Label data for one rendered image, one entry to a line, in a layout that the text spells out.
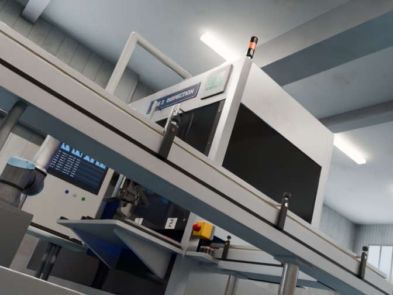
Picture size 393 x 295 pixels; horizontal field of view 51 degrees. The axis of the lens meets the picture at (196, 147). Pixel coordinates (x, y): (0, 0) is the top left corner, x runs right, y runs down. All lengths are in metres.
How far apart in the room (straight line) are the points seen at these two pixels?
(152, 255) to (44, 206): 0.98
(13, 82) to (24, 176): 1.19
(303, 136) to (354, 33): 1.33
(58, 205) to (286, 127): 1.56
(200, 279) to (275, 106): 1.17
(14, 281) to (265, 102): 2.01
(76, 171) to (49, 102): 2.02
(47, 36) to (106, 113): 5.62
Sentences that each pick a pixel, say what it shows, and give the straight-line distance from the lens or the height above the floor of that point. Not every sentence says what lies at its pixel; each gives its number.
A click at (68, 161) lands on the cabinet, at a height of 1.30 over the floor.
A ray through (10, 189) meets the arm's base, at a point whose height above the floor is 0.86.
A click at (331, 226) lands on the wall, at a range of 9.80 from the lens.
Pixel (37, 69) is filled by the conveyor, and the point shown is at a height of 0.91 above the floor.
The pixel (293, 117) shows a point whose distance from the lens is 2.78.
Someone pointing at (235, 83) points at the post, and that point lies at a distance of 2.44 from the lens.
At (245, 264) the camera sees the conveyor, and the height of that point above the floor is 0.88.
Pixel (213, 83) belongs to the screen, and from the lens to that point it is 2.61.
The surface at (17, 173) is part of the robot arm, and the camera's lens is 2.00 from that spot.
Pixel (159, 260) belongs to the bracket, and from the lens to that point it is 2.10.
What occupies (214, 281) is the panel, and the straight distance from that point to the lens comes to 2.20.
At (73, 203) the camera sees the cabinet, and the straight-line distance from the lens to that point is 2.85.
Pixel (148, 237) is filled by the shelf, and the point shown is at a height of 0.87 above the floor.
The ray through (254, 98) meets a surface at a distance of 2.52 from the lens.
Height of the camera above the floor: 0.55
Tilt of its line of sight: 23 degrees up
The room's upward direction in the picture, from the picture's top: 18 degrees clockwise
